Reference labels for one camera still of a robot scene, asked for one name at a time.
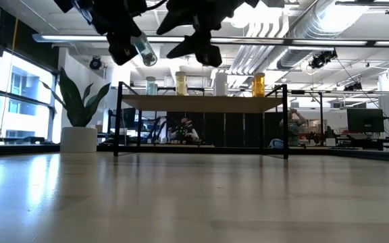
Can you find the green pill bottle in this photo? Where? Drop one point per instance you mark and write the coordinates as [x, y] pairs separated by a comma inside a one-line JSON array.
[[145, 50], [151, 86]]

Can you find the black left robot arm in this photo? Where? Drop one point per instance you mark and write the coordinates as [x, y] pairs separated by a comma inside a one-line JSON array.
[[68, 4]]

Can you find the black aluminium rig frame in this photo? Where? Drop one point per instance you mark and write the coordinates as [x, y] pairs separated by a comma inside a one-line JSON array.
[[366, 154]]

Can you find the clear plastic bottle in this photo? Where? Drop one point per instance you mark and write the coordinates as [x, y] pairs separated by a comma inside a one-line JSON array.
[[221, 85]]

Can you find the silver ceiling duct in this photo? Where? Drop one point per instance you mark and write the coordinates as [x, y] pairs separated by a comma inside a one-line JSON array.
[[309, 30]]

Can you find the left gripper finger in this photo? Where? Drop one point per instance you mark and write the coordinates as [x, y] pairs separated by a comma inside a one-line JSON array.
[[134, 29]]

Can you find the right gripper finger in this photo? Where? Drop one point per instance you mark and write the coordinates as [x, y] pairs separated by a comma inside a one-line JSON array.
[[184, 47], [176, 23]]

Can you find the black ceiling spotlight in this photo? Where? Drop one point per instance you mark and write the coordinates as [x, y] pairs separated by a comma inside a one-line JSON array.
[[323, 59]]

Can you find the orange pill bottle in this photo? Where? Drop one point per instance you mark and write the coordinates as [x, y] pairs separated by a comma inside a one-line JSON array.
[[258, 85]]

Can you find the black computer monitor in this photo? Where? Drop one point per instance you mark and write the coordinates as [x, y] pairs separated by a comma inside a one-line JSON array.
[[365, 120]]

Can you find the wooden shelf with black legs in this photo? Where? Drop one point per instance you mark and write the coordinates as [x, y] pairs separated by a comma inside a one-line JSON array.
[[201, 103]]

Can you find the overhead light bar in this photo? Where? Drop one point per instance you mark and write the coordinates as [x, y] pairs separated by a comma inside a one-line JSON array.
[[282, 42]]

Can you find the black background desk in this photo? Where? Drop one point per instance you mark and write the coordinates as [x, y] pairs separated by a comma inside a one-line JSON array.
[[366, 140]]

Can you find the green plant in white pot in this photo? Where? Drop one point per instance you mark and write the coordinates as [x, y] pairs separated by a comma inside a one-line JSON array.
[[78, 111]]

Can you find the black ceiling camera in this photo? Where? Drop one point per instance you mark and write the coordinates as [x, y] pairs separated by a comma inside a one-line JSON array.
[[95, 63]]

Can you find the person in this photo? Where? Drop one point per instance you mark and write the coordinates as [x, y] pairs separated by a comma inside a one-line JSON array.
[[293, 128]]

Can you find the white and blue bag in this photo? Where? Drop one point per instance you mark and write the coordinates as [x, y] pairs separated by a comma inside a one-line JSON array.
[[276, 143]]

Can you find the pale yellow pill bottle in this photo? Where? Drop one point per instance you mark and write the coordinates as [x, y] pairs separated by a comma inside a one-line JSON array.
[[181, 83]]

